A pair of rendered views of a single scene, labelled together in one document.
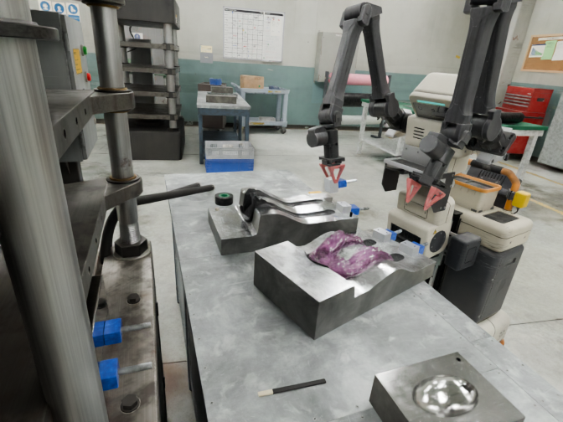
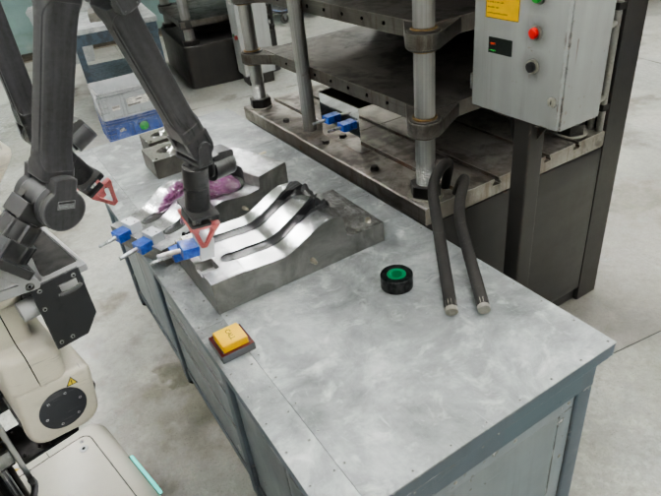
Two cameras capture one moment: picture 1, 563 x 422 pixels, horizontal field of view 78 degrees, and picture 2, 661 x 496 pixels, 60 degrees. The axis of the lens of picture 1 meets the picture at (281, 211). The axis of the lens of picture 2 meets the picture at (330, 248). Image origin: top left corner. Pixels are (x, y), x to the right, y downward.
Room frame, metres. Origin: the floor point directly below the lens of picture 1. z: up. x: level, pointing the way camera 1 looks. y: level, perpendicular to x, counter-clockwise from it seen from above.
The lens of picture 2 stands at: (2.53, -0.04, 1.68)
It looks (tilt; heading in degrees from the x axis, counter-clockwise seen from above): 33 degrees down; 173
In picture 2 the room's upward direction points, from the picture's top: 7 degrees counter-clockwise
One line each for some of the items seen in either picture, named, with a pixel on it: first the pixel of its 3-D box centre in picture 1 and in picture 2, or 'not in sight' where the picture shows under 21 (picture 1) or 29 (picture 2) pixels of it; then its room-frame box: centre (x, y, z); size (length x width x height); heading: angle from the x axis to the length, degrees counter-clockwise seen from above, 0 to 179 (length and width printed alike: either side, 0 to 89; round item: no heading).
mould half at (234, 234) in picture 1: (281, 213); (279, 232); (1.19, 0.00, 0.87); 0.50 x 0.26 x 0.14; 112
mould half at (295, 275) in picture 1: (349, 264); (202, 200); (0.89, -0.21, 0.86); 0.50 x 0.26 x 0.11; 129
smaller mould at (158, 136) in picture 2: not in sight; (165, 140); (0.25, -0.36, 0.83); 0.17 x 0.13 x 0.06; 112
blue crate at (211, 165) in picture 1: (229, 162); not in sight; (4.45, 0.73, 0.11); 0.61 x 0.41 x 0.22; 104
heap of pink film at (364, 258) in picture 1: (350, 250); (200, 188); (0.90, -0.21, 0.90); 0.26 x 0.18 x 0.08; 129
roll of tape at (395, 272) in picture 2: (224, 198); (396, 279); (1.42, 0.25, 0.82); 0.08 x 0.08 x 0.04
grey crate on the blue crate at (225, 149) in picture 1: (229, 150); not in sight; (4.45, 0.73, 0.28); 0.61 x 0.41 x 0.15; 104
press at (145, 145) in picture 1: (147, 77); not in sight; (5.42, 2.09, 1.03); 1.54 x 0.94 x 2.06; 14
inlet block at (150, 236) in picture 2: (389, 234); (140, 247); (1.10, -0.38, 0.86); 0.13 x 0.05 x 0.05; 129
